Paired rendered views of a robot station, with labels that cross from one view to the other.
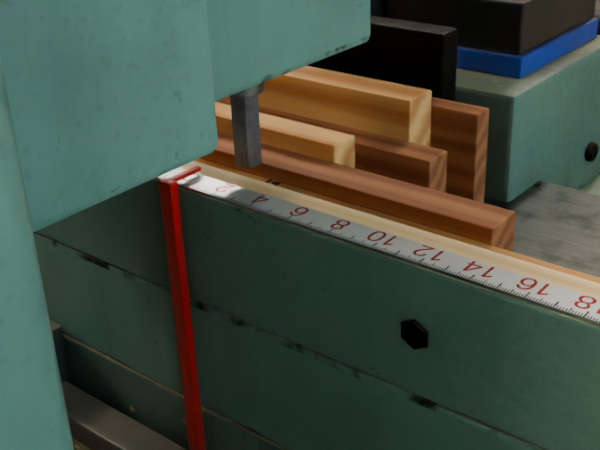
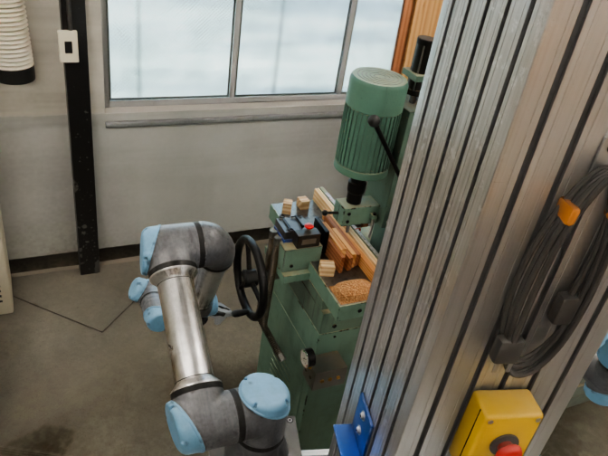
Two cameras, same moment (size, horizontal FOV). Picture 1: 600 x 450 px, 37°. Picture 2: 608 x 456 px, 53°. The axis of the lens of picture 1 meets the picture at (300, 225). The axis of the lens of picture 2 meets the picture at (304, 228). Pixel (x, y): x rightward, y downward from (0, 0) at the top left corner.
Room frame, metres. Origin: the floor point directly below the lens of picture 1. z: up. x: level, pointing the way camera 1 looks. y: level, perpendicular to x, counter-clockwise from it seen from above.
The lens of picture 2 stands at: (2.08, 0.53, 2.07)
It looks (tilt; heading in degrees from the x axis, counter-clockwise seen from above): 33 degrees down; 201
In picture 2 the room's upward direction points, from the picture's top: 9 degrees clockwise
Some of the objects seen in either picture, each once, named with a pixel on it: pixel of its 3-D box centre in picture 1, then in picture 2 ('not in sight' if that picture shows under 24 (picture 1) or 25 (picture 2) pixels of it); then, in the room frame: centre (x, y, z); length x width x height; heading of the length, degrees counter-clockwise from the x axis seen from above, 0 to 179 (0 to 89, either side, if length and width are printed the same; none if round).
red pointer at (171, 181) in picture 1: (196, 319); not in sight; (0.35, 0.05, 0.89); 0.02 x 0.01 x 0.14; 140
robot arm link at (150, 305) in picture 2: not in sight; (161, 311); (0.96, -0.32, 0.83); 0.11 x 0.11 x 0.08; 49
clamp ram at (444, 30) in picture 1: (405, 87); (312, 236); (0.49, -0.06, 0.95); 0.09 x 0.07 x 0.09; 50
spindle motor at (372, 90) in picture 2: not in sight; (369, 124); (0.39, 0.02, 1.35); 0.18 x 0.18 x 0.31
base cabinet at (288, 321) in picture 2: not in sight; (346, 349); (0.29, 0.10, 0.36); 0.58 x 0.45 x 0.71; 140
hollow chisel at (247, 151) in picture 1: (245, 112); not in sight; (0.39, 0.02, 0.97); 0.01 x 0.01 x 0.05; 50
